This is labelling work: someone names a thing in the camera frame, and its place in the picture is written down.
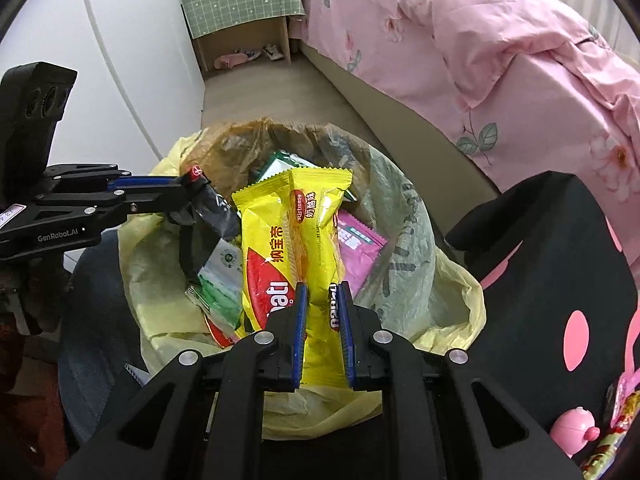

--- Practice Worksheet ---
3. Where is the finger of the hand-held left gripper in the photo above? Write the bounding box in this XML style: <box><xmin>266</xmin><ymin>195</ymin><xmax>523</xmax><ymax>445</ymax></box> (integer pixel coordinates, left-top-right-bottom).
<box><xmin>20</xmin><ymin>180</ymin><xmax>208</xmax><ymax>226</ymax></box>
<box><xmin>42</xmin><ymin>161</ymin><xmax>183</xmax><ymax>196</ymax></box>

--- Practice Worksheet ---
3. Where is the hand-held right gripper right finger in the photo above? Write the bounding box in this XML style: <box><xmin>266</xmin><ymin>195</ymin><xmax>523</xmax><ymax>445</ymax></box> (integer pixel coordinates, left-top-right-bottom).
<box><xmin>336</xmin><ymin>281</ymin><xmax>583</xmax><ymax>480</ymax></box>

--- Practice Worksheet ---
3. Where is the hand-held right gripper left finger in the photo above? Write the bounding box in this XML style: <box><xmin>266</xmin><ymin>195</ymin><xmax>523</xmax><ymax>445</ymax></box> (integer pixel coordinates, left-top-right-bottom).
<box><xmin>55</xmin><ymin>281</ymin><xmax>311</xmax><ymax>480</ymax></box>

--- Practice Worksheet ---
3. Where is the yellow wafer packet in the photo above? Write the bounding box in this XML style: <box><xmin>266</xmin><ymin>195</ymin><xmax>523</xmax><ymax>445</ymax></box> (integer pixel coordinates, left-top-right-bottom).
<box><xmin>232</xmin><ymin>167</ymin><xmax>354</xmax><ymax>387</ymax></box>

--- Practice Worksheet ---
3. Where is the yellow trash bag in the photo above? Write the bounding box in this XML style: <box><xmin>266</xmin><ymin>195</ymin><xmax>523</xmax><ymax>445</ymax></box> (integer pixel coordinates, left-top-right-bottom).
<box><xmin>117</xmin><ymin>119</ymin><xmax>487</xmax><ymax>441</ymax></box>

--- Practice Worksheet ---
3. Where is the red snack bag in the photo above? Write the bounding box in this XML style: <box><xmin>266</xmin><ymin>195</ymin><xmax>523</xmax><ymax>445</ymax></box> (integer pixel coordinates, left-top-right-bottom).
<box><xmin>202</xmin><ymin>310</ymin><xmax>246</xmax><ymax>350</ymax></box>

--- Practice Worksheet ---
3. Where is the pink wrapper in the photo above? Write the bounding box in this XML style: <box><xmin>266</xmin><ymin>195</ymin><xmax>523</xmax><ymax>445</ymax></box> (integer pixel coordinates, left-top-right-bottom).
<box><xmin>337</xmin><ymin>209</ymin><xmax>389</xmax><ymax>299</ymax></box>

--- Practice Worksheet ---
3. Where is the brown translucent plastic bag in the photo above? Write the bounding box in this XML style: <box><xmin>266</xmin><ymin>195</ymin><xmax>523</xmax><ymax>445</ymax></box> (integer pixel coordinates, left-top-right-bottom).
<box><xmin>202</xmin><ymin>119</ymin><xmax>321</xmax><ymax>196</ymax></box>

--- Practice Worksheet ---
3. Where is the person's leg in jeans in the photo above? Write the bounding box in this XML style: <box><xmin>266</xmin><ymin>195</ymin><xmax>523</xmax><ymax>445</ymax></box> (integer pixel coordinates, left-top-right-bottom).
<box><xmin>59</xmin><ymin>244</ymin><xmax>151</xmax><ymax>442</ymax></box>

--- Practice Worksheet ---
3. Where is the green white snack packet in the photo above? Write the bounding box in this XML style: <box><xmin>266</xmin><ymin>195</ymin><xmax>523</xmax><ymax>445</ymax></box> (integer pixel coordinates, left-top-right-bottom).
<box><xmin>250</xmin><ymin>150</ymin><xmax>321</xmax><ymax>186</ymax></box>

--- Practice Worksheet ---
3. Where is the wooden nightstand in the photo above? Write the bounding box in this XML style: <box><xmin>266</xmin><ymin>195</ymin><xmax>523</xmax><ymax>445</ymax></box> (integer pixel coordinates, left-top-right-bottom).
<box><xmin>192</xmin><ymin>15</ymin><xmax>294</xmax><ymax>79</ymax></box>

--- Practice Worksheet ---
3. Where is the black tablecloth with pink shapes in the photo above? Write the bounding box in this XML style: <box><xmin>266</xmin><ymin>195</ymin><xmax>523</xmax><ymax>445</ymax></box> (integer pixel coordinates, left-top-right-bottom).
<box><xmin>445</xmin><ymin>171</ymin><xmax>640</xmax><ymax>480</ymax></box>

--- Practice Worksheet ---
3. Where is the bed with pink bedding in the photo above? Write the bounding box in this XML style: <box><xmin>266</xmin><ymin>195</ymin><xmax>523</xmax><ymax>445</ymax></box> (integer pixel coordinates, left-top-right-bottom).
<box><xmin>299</xmin><ymin>40</ymin><xmax>502</xmax><ymax>202</ymax></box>

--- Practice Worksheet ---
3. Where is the pink caterpillar toy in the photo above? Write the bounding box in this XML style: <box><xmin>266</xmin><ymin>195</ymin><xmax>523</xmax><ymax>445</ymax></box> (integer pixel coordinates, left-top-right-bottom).
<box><xmin>550</xmin><ymin>406</ymin><xmax>604</xmax><ymax>458</ymax></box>

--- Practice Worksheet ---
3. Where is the colourful printed snack packet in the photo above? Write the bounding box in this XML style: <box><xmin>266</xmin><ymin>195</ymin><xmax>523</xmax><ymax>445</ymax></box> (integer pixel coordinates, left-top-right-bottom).
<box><xmin>582</xmin><ymin>360</ymin><xmax>640</xmax><ymax>480</ymax></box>

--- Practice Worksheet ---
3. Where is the bed with pink floral duvet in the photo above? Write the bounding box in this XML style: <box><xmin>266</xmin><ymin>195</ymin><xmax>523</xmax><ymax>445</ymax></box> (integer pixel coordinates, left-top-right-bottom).
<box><xmin>290</xmin><ymin>0</ymin><xmax>640</xmax><ymax>221</ymax></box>

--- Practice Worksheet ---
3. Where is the pink floral duvet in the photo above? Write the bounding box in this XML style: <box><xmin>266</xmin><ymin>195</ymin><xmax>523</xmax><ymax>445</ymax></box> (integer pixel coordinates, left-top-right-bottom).
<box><xmin>345</xmin><ymin>0</ymin><xmax>640</xmax><ymax>111</ymax></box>

